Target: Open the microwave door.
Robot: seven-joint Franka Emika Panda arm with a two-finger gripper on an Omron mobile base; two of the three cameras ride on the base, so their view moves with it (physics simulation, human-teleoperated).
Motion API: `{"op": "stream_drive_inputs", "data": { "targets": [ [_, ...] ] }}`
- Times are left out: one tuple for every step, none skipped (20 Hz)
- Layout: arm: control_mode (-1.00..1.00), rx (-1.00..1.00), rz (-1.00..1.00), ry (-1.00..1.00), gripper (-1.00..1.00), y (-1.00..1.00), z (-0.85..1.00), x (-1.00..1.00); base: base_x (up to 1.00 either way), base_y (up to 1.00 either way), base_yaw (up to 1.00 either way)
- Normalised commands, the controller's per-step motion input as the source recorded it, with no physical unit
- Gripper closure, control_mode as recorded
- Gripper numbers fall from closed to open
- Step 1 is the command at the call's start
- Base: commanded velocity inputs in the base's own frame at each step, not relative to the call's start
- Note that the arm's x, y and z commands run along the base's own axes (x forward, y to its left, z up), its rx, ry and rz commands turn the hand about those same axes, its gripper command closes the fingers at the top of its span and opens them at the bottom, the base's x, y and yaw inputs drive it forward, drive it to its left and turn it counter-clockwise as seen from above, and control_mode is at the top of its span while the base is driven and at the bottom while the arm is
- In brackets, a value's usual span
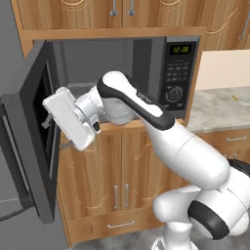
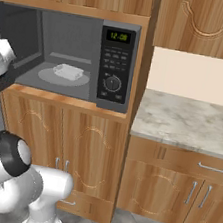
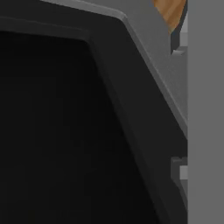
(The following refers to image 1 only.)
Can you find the pale grey bowl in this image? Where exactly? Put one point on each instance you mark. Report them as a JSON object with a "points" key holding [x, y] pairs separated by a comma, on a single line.
{"points": [[118, 114]]}

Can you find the wooden cupboard door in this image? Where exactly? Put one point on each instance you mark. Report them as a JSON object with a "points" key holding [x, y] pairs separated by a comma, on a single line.
{"points": [[224, 26], [91, 182], [74, 13], [162, 13], [143, 175]]}

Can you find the black microwave door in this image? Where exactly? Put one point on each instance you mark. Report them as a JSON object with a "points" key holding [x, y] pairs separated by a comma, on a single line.
{"points": [[32, 136]]}

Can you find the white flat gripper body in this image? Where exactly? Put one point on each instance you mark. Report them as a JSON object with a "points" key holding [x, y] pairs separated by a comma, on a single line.
{"points": [[70, 118]]}

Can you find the wooden drawer front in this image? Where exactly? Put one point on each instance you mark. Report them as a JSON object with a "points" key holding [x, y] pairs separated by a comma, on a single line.
{"points": [[215, 138], [130, 224], [239, 153]]}

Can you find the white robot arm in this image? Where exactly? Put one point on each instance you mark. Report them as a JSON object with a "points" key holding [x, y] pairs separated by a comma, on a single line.
{"points": [[182, 153]]}

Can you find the black steel microwave oven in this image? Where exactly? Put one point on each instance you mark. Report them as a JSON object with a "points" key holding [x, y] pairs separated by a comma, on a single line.
{"points": [[156, 68]]}

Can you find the small yellow object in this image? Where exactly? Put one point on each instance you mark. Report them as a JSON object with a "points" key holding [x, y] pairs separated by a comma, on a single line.
{"points": [[239, 98]]}

